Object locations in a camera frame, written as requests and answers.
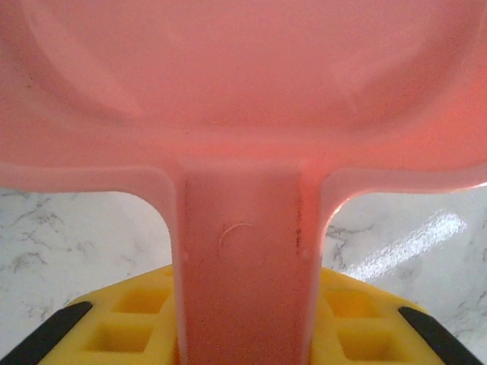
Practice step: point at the pink plastic dustpan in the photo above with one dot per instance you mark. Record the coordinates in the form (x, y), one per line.
(228, 95)

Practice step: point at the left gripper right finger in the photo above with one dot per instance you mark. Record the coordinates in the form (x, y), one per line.
(380, 327)

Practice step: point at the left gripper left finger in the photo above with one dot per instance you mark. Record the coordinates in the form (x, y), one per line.
(125, 319)

